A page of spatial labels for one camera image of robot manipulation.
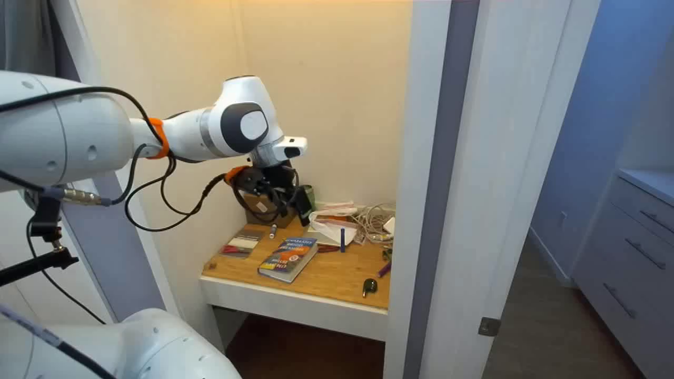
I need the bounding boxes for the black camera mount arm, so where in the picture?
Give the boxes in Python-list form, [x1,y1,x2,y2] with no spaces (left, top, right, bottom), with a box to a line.
[0,191,80,289]

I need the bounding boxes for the orange cable strap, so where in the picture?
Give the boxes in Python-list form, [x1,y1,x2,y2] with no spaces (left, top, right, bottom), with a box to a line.
[145,115,173,160]

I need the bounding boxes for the tangled white cords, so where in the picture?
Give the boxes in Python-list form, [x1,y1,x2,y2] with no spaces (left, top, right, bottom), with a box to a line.
[350,202,396,248]

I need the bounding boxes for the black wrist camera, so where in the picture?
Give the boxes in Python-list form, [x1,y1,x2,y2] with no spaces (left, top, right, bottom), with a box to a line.
[236,165,272,214]

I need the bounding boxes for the grey curtain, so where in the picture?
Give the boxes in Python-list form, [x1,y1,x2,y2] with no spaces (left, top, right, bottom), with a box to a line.
[0,0,54,76]

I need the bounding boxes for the grey drawer dresser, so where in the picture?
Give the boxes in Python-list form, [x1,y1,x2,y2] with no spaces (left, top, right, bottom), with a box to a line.
[571,165,674,379]

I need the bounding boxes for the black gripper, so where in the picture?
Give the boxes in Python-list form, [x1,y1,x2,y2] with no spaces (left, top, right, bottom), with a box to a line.
[255,160,316,239]

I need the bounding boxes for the small grey striped notebook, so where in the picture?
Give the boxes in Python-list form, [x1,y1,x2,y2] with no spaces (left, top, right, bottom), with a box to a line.
[220,233,263,259]

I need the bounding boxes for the thin black camera cable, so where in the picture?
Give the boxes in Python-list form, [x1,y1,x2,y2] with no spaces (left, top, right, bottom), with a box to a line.
[23,223,109,326]

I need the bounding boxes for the metal door strike plate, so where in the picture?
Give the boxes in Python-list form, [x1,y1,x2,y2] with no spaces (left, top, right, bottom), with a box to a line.
[478,315,504,339]

